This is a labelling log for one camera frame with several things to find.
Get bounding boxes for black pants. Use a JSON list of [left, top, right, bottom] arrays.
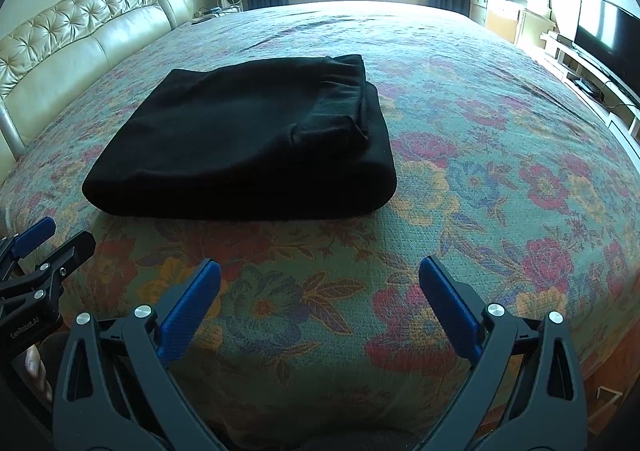
[[82, 54, 397, 221]]

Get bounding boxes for person's left hand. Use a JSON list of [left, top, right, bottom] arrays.
[[24, 345, 53, 403]]

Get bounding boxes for cream tufted leather headboard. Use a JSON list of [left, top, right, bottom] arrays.
[[1, 0, 194, 178]]

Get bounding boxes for floral bedspread bed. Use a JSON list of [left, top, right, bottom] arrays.
[[1, 2, 639, 449]]

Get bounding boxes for white tv stand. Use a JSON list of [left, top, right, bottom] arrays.
[[539, 30, 639, 165]]

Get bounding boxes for black flat television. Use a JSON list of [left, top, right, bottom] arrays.
[[574, 0, 640, 107]]

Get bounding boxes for cream vanity dresser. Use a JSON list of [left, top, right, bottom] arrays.
[[469, 0, 556, 51]]

